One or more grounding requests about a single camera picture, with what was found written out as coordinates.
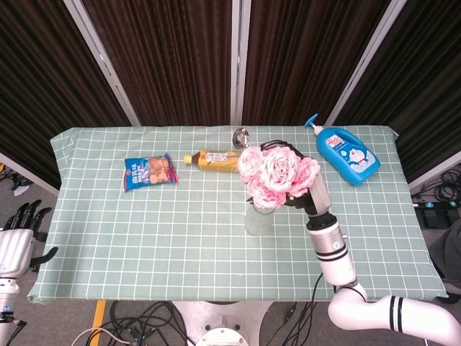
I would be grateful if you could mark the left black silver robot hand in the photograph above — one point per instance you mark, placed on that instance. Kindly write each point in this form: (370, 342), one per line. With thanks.
(16, 248)

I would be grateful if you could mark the right black grey robot hand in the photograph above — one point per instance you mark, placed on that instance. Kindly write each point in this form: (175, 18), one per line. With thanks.
(321, 194)

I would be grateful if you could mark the pink flower bouquet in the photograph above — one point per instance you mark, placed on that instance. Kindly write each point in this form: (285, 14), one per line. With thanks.
(277, 173)

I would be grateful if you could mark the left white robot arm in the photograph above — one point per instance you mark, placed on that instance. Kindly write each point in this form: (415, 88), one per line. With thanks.
(7, 299)

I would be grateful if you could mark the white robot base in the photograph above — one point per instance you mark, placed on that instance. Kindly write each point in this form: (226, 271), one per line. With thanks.
(223, 317)

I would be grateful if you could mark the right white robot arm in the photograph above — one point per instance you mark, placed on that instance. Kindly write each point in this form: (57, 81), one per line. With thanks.
(335, 259)

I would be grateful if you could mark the textured clear glass vase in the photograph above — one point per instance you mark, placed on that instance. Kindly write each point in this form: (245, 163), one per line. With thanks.
(258, 223)

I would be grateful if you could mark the blue pump lotion bottle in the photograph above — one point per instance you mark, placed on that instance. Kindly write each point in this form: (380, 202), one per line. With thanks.
(354, 158)

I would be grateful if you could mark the metal ladle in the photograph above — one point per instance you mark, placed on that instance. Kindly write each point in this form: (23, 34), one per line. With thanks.
(240, 137)

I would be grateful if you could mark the yellow label tea bottle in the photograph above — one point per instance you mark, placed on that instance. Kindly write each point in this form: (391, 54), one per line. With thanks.
(216, 161)

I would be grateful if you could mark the black foot pedal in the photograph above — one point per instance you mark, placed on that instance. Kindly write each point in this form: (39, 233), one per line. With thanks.
(437, 212)

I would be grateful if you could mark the dark grey bulky object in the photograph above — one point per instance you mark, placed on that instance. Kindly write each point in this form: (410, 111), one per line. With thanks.
(448, 252)

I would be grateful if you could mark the green checked tablecloth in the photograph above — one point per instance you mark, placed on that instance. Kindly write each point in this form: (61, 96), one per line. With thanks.
(180, 234)

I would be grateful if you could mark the blue snack biscuit bag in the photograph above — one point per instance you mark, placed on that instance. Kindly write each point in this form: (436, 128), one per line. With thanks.
(147, 173)

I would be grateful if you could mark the dark partition panel grey frame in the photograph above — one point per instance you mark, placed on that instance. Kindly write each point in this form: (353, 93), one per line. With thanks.
(43, 90)
(306, 61)
(162, 61)
(425, 90)

